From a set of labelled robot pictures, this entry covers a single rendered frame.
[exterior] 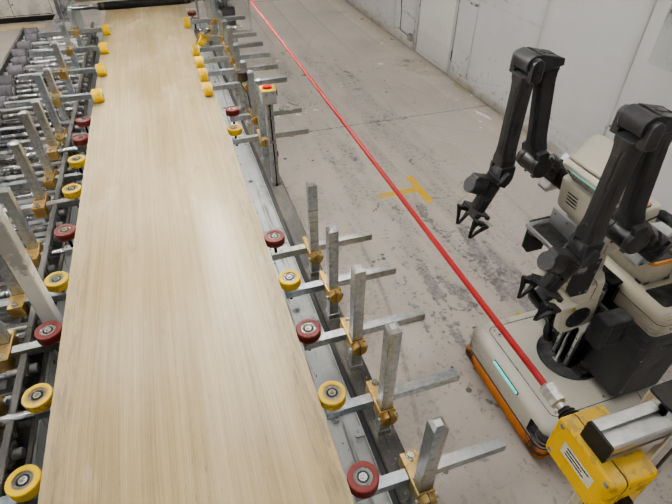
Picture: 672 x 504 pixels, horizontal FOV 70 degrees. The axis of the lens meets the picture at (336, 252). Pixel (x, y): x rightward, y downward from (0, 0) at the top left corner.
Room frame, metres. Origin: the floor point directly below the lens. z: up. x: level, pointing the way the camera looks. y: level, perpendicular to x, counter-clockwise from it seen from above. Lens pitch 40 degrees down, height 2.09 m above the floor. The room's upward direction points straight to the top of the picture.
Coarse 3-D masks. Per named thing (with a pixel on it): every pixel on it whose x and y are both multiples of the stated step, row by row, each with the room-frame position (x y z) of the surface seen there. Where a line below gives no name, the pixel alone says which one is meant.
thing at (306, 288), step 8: (392, 264) 1.39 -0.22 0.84; (368, 272) 1.35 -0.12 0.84; (376, 272) 1.35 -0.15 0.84; (384, 272) 1.36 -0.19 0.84; (392, 272) 1.37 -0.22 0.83; (320, 280) 1.30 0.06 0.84; (344, 280) 1.31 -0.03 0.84; (304, 288) 1.26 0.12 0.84; (312, 288) 1.27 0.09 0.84; (320, 288) 1.28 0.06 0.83; (288, 296) 1.24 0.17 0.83; (296, 296) 1.25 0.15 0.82
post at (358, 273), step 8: (360, 264) 1.04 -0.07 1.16; (352, 272) 1.02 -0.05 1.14; (360, 272) 1.01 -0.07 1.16; (352, 280) 1.02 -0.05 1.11; (360, 280) 1.01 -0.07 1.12; (352, 288) 1.02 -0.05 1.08; (360, 288) 1.01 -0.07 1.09; (352, 296) 1.02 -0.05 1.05; (360, 296) 1.01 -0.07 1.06; (352, 304) 1.02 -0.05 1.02; (360, 304) 1.01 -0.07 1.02; (352, 312) 1.02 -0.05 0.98; (360, 312) 1.01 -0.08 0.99; (352, 320) 1.01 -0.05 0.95; (360, 320) 1.01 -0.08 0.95; (352, 328) 1.01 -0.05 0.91; (360, 328) 1.01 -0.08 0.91; (352, 336) 1.01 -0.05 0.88; (360, 336) 1.01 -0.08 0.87; (352, 360) 1.01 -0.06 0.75; (360, 360) 1.02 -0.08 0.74
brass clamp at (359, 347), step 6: (342, 318) 1.11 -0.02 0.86; (342, 324) 1.08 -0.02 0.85; (348, 324) 1.08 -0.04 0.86; (348, 330) 1.05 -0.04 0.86; (348, 336) 1.03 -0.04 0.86; (348, 342) 1.02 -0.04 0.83; (354, 342) 1.00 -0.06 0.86; (360, 342) 1.00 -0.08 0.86; (354, 348) 0.98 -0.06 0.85; (360, 348) 0.99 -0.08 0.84; (366, 348) 0.99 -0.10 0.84; (354, 354) 0.98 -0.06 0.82; (360, 354) 0.99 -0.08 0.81
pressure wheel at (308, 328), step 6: (300, 324) 1.03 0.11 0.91; (306, 324) 1.04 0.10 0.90; (312, 324) 1.04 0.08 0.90; (318, 324) 1.03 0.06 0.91; (300, 330) 1.01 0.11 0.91; (306, 330) 1.01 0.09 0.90; (312, 330) 1.01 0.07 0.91; (318, 330) 1.01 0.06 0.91; (300, 336) 0.99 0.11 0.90; (306, 336) 0.98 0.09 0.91; (312, 336) 0.98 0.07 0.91; (318, 336) 1.00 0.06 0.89; (306, 342) 0.98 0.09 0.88; (312, 342) 0.98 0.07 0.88
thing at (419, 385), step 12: (444, 372) 0.91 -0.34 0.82; (456, 372) 0.91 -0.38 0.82; (408, 384) 0.86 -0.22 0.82; (420, 384) 0.86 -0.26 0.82; (432, 384) 0.87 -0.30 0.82; (444, 384) 0.88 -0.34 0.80; (360, 396) 0.82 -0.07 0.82; (396, 396) 0.83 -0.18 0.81; (348, 408) 0.78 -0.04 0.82; (360, 408) 0.79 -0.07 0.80
